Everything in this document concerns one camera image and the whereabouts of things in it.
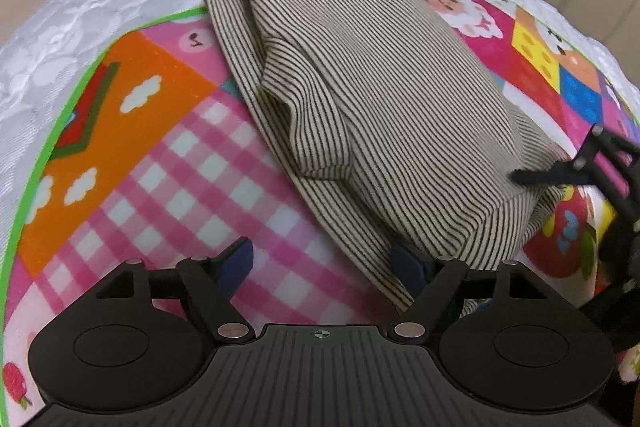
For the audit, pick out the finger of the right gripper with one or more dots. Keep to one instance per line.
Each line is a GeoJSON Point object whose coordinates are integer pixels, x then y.
{"type": "Point", "coordinates": [571, 172]}

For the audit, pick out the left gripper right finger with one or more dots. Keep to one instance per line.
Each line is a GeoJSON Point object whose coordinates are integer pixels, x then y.
{"type": "Point", "coordinates": [436, 289]}

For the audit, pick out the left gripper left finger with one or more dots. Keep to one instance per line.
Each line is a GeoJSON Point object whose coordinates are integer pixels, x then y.
{"type": "Point", "coordinates": [208, 286]}

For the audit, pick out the beige striped knit garment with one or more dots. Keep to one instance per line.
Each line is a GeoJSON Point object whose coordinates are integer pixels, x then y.
{"type": "Point", "coordinates": [390, 128]}

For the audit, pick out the colourful cartoon play mat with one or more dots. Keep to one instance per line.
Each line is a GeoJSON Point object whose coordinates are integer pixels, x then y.
{"type": "Point", "coordinates": [160, 161]}

